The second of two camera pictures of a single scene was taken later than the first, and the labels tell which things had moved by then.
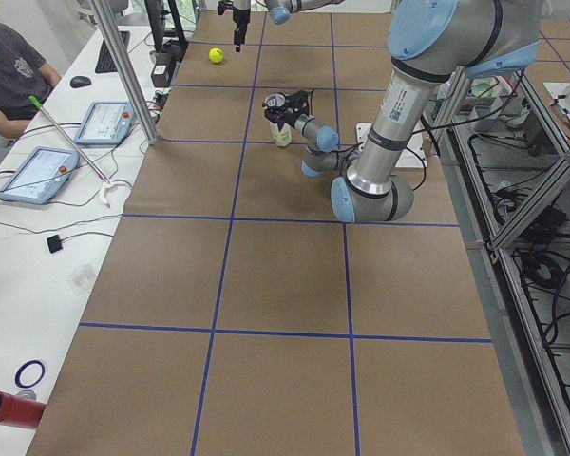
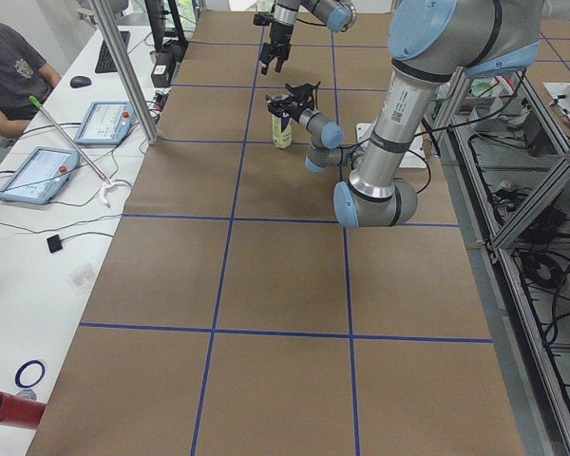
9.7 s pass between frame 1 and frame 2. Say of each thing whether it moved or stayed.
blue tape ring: stayed
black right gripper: moved
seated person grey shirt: stayed
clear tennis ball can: stayed
